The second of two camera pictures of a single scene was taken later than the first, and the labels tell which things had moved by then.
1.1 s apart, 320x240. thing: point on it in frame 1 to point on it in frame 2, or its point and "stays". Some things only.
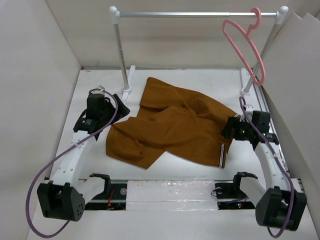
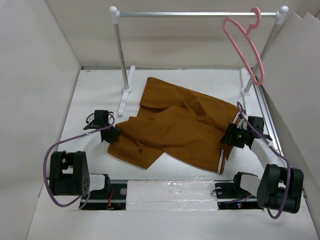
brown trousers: [173, 120] stays
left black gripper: [121, 111] to [115, 133]
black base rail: [228, 197] stays
